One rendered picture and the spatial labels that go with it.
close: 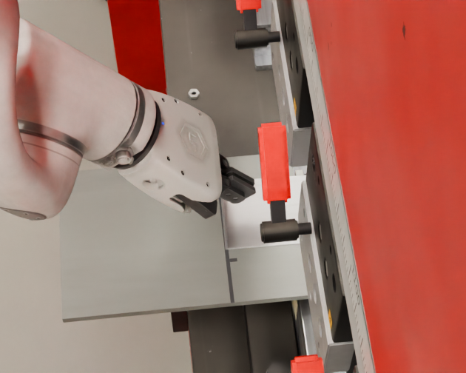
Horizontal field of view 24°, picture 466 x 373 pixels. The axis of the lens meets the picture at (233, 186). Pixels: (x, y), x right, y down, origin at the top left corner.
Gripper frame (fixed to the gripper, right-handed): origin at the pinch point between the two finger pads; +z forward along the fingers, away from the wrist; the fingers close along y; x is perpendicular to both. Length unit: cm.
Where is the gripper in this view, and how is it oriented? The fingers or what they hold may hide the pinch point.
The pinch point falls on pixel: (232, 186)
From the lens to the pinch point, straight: 112.2
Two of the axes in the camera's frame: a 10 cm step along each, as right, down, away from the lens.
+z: 6.4, 3.4, 6.9
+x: -7.6, 4.0, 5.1
